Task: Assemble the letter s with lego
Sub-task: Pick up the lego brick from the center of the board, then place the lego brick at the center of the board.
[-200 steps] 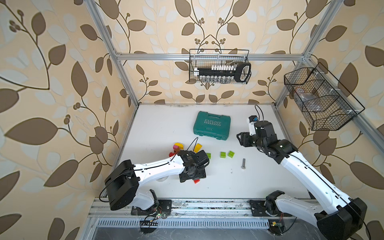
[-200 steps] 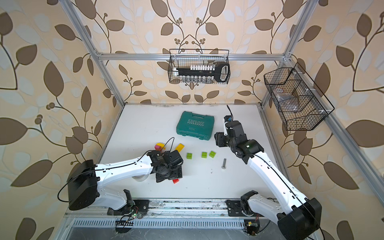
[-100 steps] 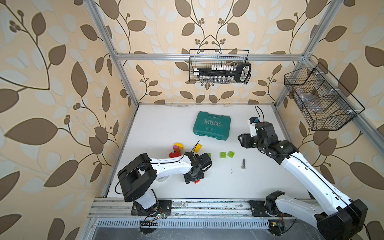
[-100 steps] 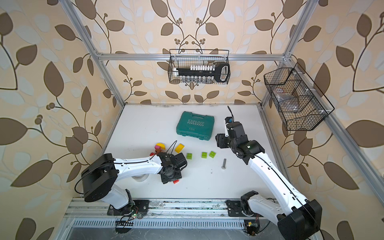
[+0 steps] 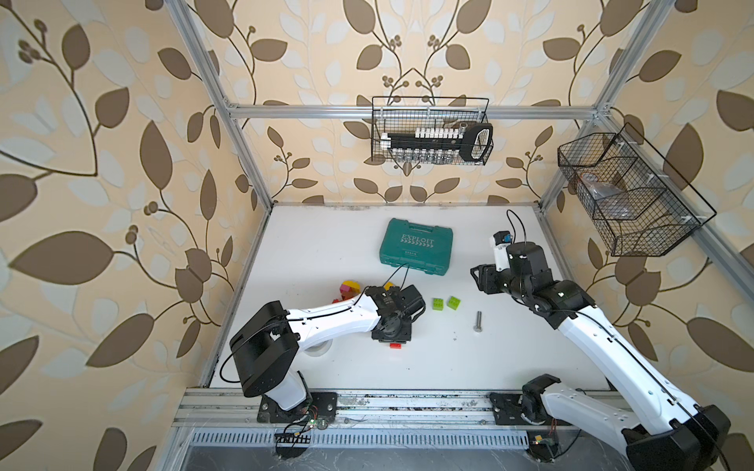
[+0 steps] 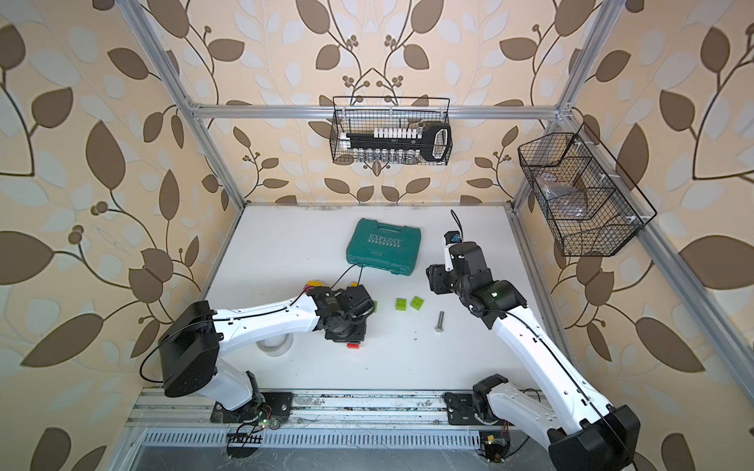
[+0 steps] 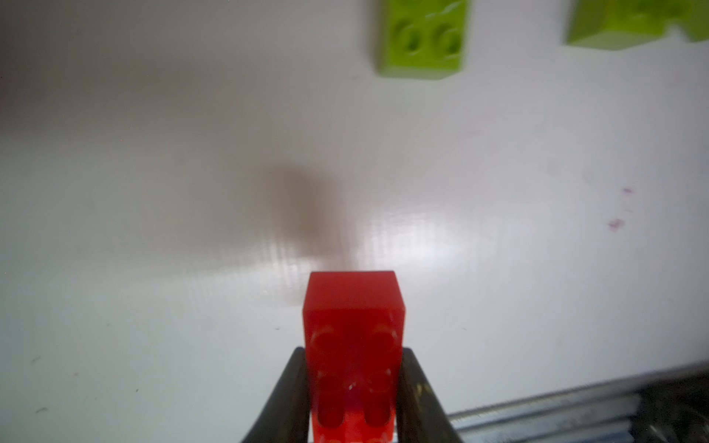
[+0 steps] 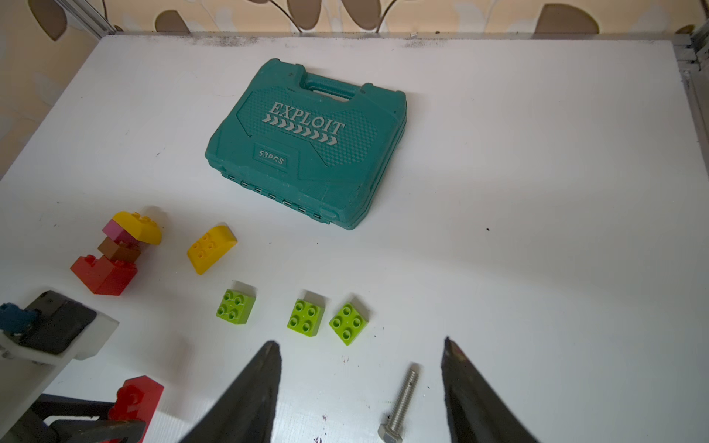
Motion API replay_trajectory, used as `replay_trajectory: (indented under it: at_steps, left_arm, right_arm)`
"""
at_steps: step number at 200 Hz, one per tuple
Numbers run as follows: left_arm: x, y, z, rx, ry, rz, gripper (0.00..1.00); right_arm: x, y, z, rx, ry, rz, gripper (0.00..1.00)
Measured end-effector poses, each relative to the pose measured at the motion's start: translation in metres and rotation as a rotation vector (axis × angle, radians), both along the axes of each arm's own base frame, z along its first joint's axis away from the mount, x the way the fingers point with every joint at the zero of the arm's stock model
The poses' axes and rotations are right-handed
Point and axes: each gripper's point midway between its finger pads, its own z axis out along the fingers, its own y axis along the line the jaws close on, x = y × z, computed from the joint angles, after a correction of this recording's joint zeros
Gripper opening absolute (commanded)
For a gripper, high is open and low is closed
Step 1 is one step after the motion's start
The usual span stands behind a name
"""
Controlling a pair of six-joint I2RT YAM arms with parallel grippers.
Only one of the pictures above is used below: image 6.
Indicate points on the back wire basket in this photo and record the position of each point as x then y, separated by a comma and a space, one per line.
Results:
354, 114

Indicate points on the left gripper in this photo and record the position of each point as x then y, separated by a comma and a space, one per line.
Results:
358, 338

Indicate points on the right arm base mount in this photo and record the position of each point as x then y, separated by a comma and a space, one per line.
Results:
461, 411

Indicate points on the black socket set rail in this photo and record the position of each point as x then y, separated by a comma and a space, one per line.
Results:
429, 142

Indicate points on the right wire basket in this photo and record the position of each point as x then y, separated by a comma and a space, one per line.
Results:
591, 204

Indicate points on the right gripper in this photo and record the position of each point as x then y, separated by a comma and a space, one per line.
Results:
438, 273

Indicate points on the wire basket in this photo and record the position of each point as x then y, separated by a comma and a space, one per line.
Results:
354, 114
591, 204

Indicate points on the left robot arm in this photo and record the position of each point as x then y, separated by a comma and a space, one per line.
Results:
191, 351

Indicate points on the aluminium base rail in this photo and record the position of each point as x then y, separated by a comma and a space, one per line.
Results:
305, 409

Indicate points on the green tool case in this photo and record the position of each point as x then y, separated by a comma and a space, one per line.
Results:
384, 247

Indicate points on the steel hex bolt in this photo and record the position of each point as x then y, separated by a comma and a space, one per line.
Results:
439, 327

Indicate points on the clear tape roll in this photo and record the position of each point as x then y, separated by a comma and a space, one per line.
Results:
276, 346

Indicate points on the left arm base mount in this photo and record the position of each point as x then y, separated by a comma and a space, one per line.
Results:
259, 407

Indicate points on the clear plastic bag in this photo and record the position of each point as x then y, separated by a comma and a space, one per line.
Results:
562, 201

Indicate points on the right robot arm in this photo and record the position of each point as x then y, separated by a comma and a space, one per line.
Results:
576, 424

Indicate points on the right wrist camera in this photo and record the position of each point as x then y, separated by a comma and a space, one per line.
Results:
451, 238

